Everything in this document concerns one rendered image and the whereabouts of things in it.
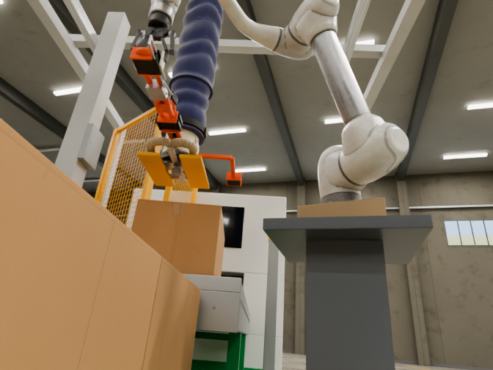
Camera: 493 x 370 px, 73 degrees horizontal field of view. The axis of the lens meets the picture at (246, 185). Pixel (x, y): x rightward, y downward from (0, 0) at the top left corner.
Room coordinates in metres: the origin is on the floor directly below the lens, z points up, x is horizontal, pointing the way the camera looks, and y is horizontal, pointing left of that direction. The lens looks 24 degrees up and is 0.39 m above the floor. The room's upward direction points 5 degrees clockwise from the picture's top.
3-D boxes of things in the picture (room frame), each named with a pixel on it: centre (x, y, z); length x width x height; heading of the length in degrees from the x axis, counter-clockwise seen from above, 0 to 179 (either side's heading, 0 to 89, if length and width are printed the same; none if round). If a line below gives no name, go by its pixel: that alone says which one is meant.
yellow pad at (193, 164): (1.48, 0.25, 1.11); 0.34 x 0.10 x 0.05; 178
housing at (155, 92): (1.02, 0.37, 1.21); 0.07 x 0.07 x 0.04; 88
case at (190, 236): (1.80, 0.31, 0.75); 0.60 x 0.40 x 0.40; 0
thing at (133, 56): (0.88, 0.38, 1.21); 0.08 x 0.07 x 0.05; 178
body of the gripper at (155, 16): (0.89, 0.37, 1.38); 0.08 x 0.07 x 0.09; 87
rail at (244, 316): (2.61, -0.06, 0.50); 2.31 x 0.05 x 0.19; 177
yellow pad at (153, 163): (1.49, 0.44, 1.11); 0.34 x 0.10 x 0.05; 178
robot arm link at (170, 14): (0.89, 0.37, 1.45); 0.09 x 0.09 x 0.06
